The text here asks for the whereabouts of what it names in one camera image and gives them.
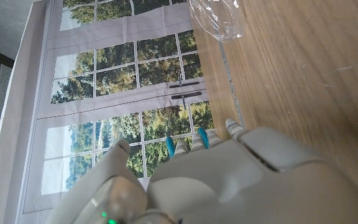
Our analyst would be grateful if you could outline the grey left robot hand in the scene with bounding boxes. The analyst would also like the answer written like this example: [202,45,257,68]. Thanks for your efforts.
[46,118,358,224]

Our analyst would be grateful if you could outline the clear plastic wrap sheet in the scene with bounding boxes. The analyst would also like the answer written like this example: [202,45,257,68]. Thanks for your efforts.
[188,0,246,43]

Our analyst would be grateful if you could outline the printed window forest backdrop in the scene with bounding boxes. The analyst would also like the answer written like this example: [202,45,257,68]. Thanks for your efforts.
[16,0,216,219]

